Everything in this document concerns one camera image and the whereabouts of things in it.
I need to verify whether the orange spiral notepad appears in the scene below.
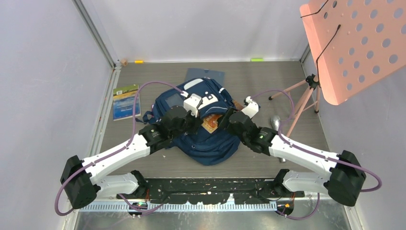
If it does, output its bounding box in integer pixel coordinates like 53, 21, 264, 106
202, 114, 222, 134

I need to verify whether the navy blue backpack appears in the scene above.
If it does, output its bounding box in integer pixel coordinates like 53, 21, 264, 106
141, 78, 241, 166

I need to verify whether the dark Three Days book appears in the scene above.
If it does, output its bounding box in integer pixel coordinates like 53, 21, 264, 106
233, 100, 244, 111

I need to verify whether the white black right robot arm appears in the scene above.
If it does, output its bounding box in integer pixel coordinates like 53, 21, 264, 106
218, 109, 366, 207

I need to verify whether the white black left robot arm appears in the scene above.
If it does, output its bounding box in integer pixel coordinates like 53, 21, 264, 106
57, 106, 203, 209

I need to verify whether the silver metal cylinder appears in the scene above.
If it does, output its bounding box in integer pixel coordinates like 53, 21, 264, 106
270, 115, 287, 163

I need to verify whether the dark blue notebook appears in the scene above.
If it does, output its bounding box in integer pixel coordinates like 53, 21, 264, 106
185, 68, 225, 85

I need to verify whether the blue green landscape book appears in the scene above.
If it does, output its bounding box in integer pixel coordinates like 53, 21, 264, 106
113, 84, 139, 121

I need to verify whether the green tape piece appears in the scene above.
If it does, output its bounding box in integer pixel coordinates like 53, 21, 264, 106
250, 58, 264, 62

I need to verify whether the small wooden cube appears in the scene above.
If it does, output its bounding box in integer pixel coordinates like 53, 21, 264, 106
120, 58, 128, 67

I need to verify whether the pink perforated stand board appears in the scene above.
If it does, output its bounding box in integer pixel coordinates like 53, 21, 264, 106
300, 0, 406, 105

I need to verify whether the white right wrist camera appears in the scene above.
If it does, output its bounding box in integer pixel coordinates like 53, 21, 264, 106
241, 96, 260, 119

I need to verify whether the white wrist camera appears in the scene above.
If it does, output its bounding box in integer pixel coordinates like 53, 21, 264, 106
181, 91, 203, 117
241, 96, 260, 119

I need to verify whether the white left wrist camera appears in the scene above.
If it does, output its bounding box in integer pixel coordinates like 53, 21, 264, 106
181, 91, 203, 117

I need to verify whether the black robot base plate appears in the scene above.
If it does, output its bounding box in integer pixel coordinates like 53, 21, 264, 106
124, 178, 305, 205

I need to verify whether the aluminium frame rail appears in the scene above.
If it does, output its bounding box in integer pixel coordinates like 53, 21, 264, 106
72, 0, 116, 69

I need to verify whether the black thin stand cable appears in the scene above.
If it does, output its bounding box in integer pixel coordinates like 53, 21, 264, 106
300, 0, 342, 86

